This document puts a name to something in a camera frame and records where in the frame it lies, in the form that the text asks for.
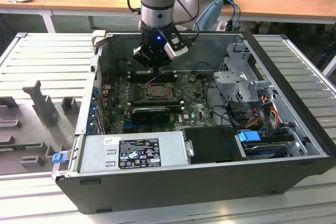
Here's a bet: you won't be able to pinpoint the black RAM slot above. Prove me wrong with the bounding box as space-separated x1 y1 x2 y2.
129 98 180 103
130 69 176 78
129 102 184 108
130 76 176 83

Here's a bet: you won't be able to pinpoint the grey parts rack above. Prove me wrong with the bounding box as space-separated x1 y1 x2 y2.
0 79 87 177

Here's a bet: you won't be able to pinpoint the black open PC case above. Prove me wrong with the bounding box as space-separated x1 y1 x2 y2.
54 30 332 216

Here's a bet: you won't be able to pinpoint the black looped wire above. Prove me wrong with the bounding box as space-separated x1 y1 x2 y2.
206 76 238 131

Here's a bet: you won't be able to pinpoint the grey metal drive cage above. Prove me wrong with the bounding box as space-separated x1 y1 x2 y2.
212 42 279 104

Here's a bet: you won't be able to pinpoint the silver power supply unit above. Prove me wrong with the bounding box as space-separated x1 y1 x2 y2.
78 131 190 174

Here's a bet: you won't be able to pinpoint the red yellow wire bundle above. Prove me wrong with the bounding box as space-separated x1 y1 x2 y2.
246 105 279 128

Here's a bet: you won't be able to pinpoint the green motherboard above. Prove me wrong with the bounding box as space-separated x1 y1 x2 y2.
104 73 218 134

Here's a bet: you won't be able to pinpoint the metal socket cover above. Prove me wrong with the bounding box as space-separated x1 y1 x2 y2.
143 83 174 100

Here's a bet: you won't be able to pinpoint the black graphics card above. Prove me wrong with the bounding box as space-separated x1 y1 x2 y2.
130 106 171 124

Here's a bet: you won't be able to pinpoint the hard disk in blue carrier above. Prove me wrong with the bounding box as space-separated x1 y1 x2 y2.
237 130 292 161

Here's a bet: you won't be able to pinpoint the green RAM stick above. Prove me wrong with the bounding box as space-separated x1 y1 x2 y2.
0 144 43 152

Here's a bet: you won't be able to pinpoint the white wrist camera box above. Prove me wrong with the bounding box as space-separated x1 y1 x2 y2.
163 32 190 61

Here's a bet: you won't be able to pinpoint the grey case handle bracket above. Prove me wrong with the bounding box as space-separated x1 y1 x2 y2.
91 30 108 46

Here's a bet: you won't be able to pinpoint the black plastic air shroud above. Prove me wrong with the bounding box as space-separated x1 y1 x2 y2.
181 126 248 165

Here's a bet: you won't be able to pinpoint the CPU socket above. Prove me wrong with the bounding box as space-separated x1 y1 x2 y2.
142 83 176 101

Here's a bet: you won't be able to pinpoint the silver CPU plate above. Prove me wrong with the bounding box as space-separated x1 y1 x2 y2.
149 85 169 97

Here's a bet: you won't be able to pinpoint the blue case latch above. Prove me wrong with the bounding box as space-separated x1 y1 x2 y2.
51 153 67 164

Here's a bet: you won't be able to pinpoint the blue cables behind case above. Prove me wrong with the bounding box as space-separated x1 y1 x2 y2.
222 0 242 30

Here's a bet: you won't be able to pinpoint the black camera cable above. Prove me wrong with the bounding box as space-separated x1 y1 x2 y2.
181 0 201 50

